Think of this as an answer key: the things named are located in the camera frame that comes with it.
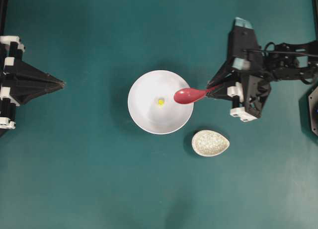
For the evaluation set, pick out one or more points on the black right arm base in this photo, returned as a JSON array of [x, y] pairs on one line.
[[308, 107]]

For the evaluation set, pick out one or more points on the black frame rail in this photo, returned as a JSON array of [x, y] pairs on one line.
[[3, 9], [315, 16]]

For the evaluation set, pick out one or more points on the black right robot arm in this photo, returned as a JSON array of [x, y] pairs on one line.
[[289, 62]]

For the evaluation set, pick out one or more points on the black frame rail right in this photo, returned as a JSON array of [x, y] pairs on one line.
[[315, 16]]

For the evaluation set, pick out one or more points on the speckled egg-shaped spoon rest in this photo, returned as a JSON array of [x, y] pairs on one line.
[[209, 143]]

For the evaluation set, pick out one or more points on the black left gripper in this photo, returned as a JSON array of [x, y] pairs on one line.
[[12, 96]]

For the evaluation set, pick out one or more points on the white round bowl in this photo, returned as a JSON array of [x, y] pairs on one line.
[[142, 102]]

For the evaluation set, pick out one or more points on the pink ceramic spoon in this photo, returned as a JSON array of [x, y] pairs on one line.
[[191, 95]]

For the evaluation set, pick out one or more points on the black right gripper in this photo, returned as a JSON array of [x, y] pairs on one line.
[[242, 76]]

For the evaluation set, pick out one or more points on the black frame rail left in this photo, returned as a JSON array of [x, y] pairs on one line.
[[3, 9]]

